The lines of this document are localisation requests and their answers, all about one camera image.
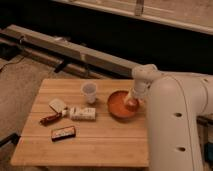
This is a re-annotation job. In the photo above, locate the white snack box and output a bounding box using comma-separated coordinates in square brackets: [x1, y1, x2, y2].
[69, 107, 96, 120]

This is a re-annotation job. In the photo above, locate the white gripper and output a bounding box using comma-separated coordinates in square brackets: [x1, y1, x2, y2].
[125, 80, 147, 111]

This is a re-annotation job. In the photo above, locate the black cable on floor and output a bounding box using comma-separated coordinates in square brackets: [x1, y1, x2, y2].
[0, 53, 28, 73]

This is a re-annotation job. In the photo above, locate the long grey metal beam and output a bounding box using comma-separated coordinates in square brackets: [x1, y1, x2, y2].
[0, 25, 138, 77]

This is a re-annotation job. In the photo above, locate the dark rectangular candy box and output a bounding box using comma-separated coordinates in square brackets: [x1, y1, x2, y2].
[51, 126, 76, 142]

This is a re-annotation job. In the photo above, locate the red brown snack bar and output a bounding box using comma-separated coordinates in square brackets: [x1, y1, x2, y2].
[39, 113, 62, 126]

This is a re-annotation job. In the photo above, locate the black bracket at table leg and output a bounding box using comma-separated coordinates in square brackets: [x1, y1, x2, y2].
[0, 133, 20, 147]

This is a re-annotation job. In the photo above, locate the orange ceramic bowl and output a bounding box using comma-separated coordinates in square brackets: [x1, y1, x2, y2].
[107, 90, 139, 119]

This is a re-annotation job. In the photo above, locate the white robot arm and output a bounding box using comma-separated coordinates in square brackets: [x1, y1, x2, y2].
[127, 64, 213, 171]

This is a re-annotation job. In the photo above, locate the wooden table top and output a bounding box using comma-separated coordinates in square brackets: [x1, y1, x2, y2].
[11, 79, 148, 167]

